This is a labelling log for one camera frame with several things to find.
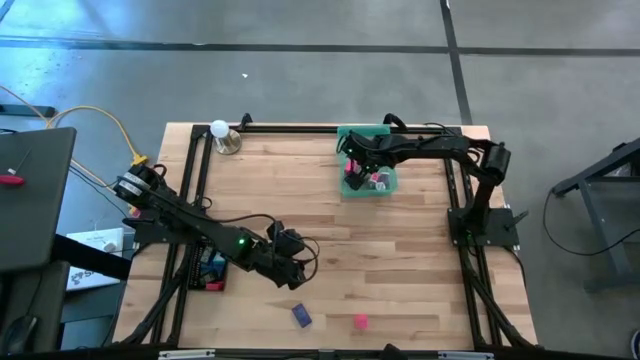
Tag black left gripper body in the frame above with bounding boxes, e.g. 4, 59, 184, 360
261, 248, 308, 293

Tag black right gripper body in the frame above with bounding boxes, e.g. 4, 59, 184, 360
342, 129, 397, 177

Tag teal translucent plastic bin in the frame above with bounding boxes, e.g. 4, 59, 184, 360
335, 123, 400, 199

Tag dark blue power bank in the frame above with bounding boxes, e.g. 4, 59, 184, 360
291, 302, 314, 329

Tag black storage bin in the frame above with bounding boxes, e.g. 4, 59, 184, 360
188, 239, 229, 294

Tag silver aluminium extrusion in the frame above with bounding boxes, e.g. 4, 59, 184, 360
437, 350, 496, 360
158, 348, 216, 360

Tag light bulb on brass base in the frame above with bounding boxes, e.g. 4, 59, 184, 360
209, 119, 243, 156

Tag white paper sheet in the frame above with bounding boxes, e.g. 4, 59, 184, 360
64, 227, 125, 292

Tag black metal stand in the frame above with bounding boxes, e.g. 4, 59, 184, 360
552, 137, 640, 294

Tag black side desk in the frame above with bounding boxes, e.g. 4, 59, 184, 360
0, 127, 79, 274

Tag black computer mouse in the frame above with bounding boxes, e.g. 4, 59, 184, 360
2, 314, 39, 355

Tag black floor bar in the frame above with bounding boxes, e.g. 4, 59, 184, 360
0, 103, 56, 119

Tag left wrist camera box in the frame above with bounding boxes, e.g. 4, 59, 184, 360
266, 219, 307, 259

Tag black aluminium table frame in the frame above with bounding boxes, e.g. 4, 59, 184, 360
112, 122, 539, 351

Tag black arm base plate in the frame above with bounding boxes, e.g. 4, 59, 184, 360
448, 207, 521, 249

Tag black floor cable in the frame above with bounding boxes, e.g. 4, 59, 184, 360
542, 188, 640, 257

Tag yellow cable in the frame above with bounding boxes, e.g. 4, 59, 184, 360
0, 84, 151, 216

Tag red-handled screwdriver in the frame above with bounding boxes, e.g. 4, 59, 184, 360
0, 149, 31, 188

